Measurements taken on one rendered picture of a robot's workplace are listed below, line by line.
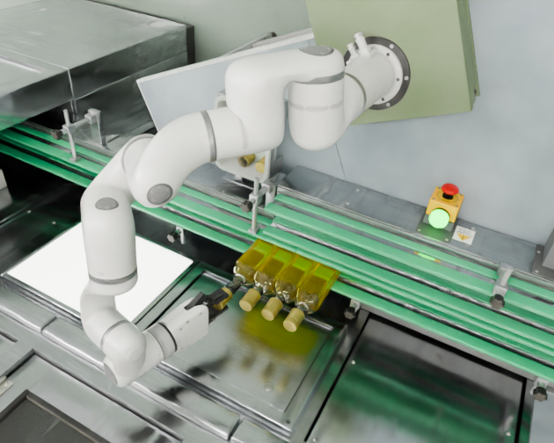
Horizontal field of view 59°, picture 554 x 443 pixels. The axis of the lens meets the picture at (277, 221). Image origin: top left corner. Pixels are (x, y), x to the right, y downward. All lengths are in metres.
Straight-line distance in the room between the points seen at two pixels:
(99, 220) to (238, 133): 0.26
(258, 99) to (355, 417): 0.76
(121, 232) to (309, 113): 0.37
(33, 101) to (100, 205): 0.96
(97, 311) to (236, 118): 0.48
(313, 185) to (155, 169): 0.62
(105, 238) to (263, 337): 0.58
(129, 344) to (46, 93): 1.04
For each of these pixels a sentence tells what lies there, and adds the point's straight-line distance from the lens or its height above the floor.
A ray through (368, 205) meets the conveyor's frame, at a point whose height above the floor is 0.83.
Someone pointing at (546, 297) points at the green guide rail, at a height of 0.91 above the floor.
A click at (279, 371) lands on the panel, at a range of 1.22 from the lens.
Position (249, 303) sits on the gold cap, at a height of 1.16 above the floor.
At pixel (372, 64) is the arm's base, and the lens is 1.03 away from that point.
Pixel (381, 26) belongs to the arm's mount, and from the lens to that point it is 1.09.
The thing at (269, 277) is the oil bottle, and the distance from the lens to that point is 1.21.
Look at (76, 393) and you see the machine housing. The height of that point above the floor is 1.46.
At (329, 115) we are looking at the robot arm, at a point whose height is 1.14.
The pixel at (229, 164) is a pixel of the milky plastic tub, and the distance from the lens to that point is 1.42.
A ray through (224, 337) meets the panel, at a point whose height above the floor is 1.18.
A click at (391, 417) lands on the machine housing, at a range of 1.24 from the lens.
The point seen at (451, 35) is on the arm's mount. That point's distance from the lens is 1.05.
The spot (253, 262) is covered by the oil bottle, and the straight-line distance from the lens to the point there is 1.24.
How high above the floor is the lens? 1.86
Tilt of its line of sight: 46 degrees down
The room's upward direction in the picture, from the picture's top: 138 degrees counter-clockwise
